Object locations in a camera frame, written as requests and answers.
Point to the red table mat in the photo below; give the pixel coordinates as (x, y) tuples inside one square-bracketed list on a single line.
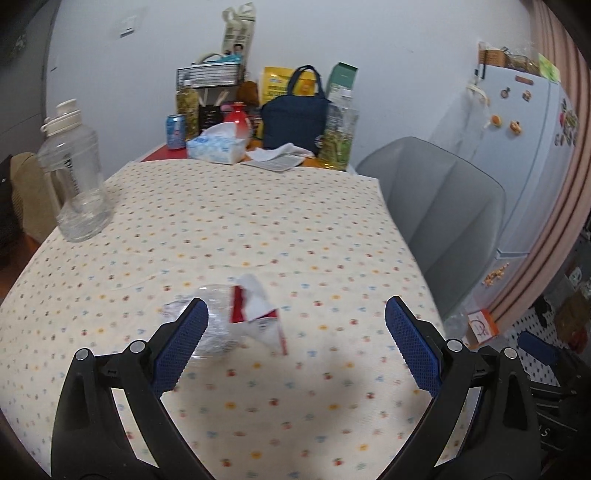
[(159, 153)]

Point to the brown plush toy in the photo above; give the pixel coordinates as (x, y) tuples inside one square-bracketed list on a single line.
[(250, 92)]

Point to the white pegboard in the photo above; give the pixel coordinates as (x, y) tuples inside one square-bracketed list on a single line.
[(512, 323)]

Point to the blue soda can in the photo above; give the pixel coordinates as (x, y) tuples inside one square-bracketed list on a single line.
[(175, 131)]

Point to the red bottle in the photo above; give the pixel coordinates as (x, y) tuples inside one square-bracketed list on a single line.
[(241, 120)]

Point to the paper leaflet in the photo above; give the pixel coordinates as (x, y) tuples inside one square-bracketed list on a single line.
[(277, 164)]

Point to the pink curtain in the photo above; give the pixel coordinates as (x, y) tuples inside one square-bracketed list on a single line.
[(558, 207)]

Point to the navy lunch bag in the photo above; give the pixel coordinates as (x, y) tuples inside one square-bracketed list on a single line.
[(291, 124)]

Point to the woven basket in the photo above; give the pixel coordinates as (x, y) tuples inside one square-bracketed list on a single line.
[(494, 57)]

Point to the black utensil holder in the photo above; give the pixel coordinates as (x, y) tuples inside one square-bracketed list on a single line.
[(210, 115)]

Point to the yellow oil bottle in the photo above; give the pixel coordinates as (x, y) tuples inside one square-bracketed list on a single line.
[(187, 106)]

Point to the yellow food bag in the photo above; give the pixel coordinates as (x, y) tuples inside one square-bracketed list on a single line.
[(277, 83)]

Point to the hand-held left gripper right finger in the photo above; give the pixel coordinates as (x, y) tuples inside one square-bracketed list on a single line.
[(413, 344)]

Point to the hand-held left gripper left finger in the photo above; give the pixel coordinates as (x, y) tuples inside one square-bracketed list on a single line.
[(182, 344)]

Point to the grey chair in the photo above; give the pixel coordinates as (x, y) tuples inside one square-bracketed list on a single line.
[(438, 207)]

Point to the large clear water jug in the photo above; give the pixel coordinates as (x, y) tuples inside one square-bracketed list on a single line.
[(76, 184)]

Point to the orange chair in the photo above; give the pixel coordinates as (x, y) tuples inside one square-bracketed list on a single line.
[(14, 277)]

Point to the grey door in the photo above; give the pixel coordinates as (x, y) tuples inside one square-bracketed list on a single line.
[(32, 92)]

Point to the white paper bag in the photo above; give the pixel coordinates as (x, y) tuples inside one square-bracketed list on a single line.
[(238, 41)]

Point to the white hanging bag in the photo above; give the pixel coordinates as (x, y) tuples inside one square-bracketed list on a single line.
[(461, 120)]

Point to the blue tissue box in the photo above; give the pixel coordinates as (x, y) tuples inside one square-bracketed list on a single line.
[(214, 150)]

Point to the white wall switch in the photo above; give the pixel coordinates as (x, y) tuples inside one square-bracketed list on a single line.
[(127, 25)]

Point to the clear bottle with yellow liquid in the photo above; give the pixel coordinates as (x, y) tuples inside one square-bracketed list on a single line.
[(339, 138)]

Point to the black clothes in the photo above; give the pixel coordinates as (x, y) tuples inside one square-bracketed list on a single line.
[(7, 217)]

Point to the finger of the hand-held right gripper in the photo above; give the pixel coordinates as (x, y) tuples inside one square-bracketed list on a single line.
[(538, 346)]

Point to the yellow fridge magnet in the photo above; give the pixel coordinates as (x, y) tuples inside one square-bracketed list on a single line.
[(516, 128)]

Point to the burger fridge magnet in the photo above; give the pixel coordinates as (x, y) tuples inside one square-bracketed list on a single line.
[(496, 120)]

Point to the teal packet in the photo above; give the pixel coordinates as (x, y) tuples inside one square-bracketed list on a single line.
[(229, 58)]

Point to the white cloth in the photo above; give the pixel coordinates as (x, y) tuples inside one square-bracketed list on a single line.
[(281, 151)]

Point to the floral cream tablecloth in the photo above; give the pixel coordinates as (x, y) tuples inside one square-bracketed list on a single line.
[(254, 230)]

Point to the clear red white plastic wrapper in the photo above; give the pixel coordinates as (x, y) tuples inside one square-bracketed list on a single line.
[(249, 304)]

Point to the gold cluster fridge magnet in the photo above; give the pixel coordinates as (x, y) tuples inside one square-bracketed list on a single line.
[(495, 275)]

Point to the green carton box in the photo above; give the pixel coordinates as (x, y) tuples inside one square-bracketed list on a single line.
[(344, 76)]

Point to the orange white box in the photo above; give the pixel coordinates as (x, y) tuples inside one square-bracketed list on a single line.
[(482, 327)]

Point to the white refrigerator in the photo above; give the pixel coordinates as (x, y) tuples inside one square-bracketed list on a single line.
[(521, 184)]

